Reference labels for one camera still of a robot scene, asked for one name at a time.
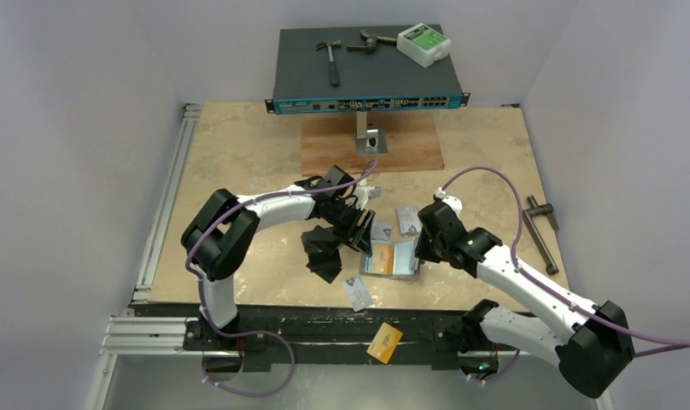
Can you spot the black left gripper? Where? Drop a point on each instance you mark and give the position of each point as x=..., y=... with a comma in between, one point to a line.
x=357, y=237

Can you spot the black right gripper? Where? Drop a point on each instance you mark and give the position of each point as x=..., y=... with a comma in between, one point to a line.
x=425, y=238

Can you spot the black credit card stack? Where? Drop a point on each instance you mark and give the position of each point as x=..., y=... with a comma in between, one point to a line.
x=322, y=249

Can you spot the grey card holder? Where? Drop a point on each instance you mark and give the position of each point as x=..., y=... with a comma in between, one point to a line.
x=406, y=263

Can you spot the single silver credit card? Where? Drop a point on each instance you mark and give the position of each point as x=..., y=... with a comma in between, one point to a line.
x=358, y=294

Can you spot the single orange credit card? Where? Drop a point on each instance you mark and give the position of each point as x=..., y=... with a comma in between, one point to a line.
x=384, y=343

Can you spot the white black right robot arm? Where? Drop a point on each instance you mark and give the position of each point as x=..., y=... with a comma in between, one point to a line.
x=577, y=336

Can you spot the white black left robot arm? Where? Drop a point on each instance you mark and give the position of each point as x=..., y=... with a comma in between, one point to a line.
x=218, y=238

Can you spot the silver white credit card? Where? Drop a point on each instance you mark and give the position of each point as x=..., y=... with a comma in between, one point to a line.
x=408, y=221

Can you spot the grey metal stand base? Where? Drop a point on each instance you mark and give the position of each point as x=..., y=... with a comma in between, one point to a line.
x=369, y=139

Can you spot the brown wooden board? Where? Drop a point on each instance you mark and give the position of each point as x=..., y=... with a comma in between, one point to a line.
x=400, y=142

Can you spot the small hammer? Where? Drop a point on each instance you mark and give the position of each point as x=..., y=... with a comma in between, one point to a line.
x=333, y=72

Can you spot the dark metal clamp tool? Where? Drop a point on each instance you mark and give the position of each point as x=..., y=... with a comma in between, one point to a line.
x=371, y=42

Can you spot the white green plastic box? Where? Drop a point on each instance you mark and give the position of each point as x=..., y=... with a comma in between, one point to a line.
x=423, y=44

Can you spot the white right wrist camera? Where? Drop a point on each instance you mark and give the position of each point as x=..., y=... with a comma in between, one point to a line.
x=452, y=201

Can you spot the metal crank handle tool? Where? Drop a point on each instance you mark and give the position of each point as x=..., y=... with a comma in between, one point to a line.
x=529, y=214

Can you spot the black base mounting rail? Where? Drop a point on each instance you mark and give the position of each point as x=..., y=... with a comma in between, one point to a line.
x=337, y=336

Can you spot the blue network switch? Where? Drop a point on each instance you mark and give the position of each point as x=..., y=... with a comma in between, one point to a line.
x=386, y=80

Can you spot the aluminium frame rail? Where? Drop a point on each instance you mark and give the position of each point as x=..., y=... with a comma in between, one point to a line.
x=128, y=333

